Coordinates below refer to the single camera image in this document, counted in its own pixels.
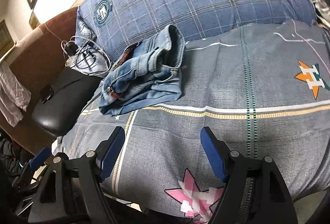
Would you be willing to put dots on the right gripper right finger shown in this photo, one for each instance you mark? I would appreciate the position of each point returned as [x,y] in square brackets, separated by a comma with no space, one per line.
[254,189]

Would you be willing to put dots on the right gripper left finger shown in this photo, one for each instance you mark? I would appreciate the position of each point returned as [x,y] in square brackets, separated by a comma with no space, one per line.
[70,190]

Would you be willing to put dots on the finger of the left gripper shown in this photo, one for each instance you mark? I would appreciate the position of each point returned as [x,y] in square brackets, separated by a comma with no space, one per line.
[40,158]

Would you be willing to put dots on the light blue denim jeans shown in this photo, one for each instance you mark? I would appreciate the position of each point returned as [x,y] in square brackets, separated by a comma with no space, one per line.
[147,73]

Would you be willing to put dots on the black phone on chair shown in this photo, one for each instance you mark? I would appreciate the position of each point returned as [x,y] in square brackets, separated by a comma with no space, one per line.
[46,93]

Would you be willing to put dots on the white crumpled cloth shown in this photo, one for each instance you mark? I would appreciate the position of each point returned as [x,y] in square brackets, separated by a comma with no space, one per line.
[14,96]

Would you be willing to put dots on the black leather chair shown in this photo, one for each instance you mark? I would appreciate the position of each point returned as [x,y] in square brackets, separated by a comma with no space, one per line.
[72,92]

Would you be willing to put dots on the grey star-patterned bedsheet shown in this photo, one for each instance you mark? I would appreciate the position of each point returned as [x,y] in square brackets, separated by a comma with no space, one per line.
[262,89]

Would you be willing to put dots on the brown headboard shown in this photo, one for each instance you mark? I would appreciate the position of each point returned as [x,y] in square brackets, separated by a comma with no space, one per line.
[36,61]

